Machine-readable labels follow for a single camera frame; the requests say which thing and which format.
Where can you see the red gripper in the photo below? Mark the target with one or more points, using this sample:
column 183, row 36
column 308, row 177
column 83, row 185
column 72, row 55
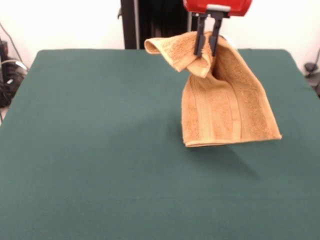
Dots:
column 195, row 5

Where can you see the black metal stand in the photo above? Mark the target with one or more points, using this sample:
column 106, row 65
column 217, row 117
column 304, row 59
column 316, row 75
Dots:
column 155, row 25

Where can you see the dark green table cloth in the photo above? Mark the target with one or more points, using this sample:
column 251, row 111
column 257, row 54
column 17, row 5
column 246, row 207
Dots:
column 75, row 150

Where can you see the orange terry towel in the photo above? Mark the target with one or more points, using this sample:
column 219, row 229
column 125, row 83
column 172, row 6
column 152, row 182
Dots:
column 225, row 112

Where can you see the small black wall device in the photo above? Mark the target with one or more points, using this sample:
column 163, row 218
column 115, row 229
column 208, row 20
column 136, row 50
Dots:
column 3, row 48

